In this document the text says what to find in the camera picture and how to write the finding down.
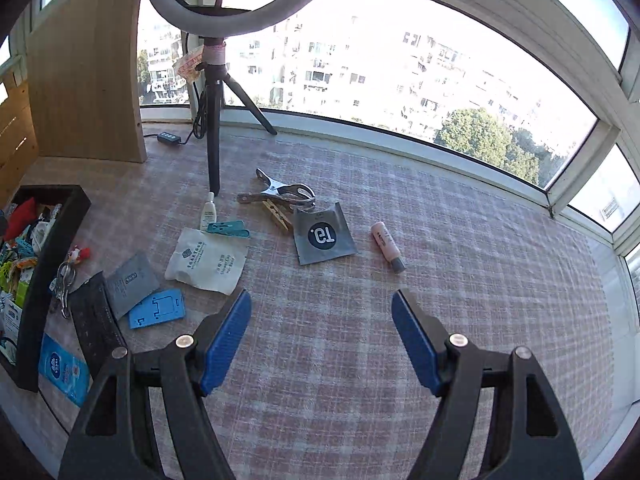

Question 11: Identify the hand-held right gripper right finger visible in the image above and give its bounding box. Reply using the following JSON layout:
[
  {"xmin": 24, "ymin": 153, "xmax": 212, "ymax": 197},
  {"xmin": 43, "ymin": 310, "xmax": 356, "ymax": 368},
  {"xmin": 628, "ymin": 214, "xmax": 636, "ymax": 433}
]
[{"xmin": 391, "ymin": 289, "xmax": 586, "ymax": 480}]

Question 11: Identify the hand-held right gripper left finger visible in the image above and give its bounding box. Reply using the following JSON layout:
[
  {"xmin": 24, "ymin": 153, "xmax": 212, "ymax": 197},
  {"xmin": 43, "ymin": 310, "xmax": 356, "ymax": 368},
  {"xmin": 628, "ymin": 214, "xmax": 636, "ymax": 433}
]
[{"xmin": 57, "ymin": 289, "xmax": 252, "ymax": 480}]

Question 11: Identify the blue phone stand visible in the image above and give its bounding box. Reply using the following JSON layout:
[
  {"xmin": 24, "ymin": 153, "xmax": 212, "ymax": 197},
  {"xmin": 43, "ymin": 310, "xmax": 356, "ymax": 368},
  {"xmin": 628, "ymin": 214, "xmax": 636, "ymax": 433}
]
[{"xmin": 128, "ymin": 289, "xmax": 187, "ymax": 330}]

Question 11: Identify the white printed packet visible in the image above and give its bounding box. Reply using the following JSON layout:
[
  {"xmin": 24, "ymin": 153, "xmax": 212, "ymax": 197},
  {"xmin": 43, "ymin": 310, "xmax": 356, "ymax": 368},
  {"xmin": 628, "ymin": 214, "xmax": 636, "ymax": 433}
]
[{"xmin": 164, "ymin": 227, "xmax": 250, "ymax": 296}]

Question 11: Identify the pink tube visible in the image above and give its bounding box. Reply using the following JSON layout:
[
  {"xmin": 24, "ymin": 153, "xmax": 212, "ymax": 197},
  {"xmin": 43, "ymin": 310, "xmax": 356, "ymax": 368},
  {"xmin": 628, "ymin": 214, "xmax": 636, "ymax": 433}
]
[{"xmin": 370, "ymin": 220, "xmax": 405, "ymax": 275}]

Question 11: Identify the teal clothespin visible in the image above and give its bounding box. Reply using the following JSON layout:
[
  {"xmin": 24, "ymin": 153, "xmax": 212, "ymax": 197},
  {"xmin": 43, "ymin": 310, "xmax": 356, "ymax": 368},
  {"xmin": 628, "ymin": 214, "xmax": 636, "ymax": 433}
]
[{"xmin": 207, "ymin": 220, "xmax": 251, "ymax": 239}]

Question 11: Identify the grey packet with black circle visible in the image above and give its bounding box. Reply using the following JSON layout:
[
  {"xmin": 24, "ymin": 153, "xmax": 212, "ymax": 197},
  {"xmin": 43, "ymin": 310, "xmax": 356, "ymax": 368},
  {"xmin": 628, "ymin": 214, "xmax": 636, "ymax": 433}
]
[{"xmin": 292, "ymin": 202, "xmax": 359, "ymax": 266}]

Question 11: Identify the silver metal clip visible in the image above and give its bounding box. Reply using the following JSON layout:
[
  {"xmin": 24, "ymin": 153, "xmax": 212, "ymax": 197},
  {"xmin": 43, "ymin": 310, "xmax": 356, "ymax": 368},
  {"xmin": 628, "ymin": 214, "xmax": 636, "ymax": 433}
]
[
  {"xmin": 48, "ymin": 259, "xmax": 77, "ymax": 320},
  {"xmin": 237, "ymin": 168, "xmax": 317, "ymax": 210}
]

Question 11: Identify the blue tissue packet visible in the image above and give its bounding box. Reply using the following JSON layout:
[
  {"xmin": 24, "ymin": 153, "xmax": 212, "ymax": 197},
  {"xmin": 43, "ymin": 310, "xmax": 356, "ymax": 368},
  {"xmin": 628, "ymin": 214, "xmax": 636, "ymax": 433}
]
[{"xmin": 38, "ymin": 333, "xmax": 91, "ymax": 408}]

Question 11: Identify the black storage tray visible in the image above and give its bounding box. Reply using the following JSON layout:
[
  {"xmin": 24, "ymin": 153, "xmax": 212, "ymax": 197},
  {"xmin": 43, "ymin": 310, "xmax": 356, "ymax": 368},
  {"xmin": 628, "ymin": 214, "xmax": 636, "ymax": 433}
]
[{"xmin": 0, "ymin": 185, "xmax": 93, "ymax": 394}]

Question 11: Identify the plaid cloth desktop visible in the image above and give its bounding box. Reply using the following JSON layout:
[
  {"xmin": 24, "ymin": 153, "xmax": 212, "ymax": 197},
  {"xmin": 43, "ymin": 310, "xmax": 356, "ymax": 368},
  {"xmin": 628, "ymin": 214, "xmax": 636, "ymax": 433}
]
[{"xmin": 0, "ymin": 125, "xmax": 626, "ymax": 480}]

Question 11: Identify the small grey packet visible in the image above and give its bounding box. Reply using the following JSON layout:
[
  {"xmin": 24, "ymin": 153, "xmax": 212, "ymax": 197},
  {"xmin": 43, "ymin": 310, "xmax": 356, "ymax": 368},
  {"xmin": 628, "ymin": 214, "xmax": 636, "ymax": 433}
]
[{"xmin": 103, "ymin": 252, "xmax": 161, "ymax": 321}]

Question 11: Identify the small white bottle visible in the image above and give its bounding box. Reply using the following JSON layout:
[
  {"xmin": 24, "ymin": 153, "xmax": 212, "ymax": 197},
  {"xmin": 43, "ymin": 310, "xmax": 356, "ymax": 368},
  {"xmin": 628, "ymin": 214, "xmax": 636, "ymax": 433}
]
[{"xmin": 199, "ymin": 192, "xmax": 219, "ymax": 231}]

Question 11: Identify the wooden clothespin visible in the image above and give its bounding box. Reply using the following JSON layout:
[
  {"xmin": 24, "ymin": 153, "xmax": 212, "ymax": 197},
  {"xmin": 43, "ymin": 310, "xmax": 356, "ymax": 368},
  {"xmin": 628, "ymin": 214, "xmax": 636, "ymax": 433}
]
[{"xmin": 260, "ymin": 198, "xmax": 294, "ymax": 233}]

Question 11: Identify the white round plastic gadget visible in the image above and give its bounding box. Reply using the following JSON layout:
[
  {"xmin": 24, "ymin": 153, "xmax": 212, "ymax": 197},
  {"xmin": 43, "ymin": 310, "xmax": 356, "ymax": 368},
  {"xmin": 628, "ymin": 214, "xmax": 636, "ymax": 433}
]
[{"xmin": 31, "ymin": 219, "xmax": 55, "ymax": 254}]

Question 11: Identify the black tripod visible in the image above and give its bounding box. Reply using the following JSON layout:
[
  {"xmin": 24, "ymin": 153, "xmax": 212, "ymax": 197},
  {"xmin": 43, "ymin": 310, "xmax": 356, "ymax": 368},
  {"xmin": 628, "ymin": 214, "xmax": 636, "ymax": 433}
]
[{"xmin": 192, "ymin": 35, "xmax": 279, "ymax": 196}]

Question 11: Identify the red packet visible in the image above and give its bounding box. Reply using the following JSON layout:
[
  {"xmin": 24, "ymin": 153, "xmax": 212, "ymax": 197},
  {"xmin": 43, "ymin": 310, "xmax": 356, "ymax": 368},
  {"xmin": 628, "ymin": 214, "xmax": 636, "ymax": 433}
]
[{"xmin": 4, "ymin": 197, "xmax": 39, "ymax": 244}]

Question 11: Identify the printed paper tag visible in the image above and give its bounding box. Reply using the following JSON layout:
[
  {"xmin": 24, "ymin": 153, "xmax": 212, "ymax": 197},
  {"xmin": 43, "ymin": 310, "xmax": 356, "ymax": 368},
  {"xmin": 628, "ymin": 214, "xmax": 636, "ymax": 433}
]
[{"xmin": 172, "ymin": 46, "xmax": 206, "ymax": 82}]

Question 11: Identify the pine wood board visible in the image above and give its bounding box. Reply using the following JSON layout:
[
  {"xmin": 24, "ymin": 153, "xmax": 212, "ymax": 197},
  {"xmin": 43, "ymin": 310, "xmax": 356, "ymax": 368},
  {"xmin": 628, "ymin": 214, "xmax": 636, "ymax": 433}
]
[{"xmin": 0, "ymin": 69, "xmax": 41, "ymax": 207}]

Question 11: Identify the light wooden panel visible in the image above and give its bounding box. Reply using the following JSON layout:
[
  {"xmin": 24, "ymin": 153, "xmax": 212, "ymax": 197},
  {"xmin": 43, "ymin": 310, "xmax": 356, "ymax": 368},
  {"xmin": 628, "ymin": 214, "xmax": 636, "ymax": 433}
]
[{"xmin": 25, "ymin": 0, "xmax": 149, "ymax": 164}]

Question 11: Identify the black cable with inline controller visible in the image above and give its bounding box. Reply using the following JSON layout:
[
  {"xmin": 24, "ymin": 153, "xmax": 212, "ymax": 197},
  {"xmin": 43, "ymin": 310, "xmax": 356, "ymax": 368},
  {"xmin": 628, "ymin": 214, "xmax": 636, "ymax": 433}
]
[{"xmin": 143, "ymin": 87, "xmax": 210, "ymax": 147}]

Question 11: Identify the white window frame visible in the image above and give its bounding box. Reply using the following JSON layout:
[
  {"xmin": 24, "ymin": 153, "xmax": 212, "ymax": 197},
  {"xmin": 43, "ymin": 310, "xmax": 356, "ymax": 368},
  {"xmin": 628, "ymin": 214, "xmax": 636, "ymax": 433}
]
[{"xmin": 0, "ymin": 0, "xmax": 640, "ymax": 321}]

